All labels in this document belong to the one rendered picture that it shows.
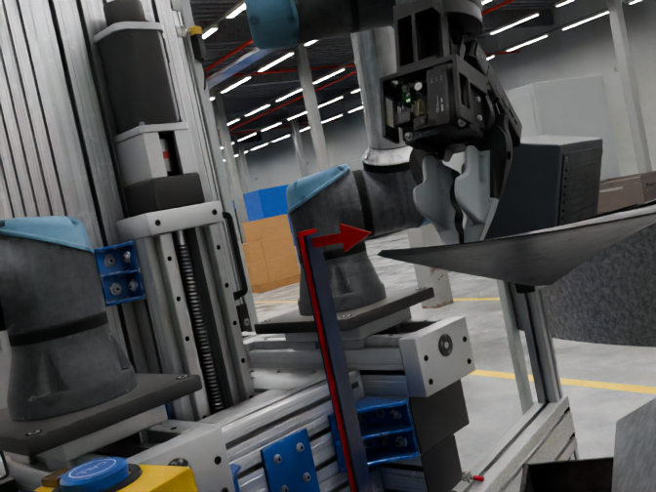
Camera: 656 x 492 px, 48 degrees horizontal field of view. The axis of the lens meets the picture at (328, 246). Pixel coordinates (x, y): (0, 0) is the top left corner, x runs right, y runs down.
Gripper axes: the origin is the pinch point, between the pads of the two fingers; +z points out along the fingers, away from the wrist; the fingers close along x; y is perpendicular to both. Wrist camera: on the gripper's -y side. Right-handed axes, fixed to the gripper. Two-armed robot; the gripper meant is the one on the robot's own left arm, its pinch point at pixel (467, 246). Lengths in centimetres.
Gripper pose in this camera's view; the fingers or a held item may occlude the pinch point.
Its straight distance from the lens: 63.7
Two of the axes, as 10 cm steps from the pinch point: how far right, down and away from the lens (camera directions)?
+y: -5.9, -1.4, -8.0
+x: 8.1, -1.4, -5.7
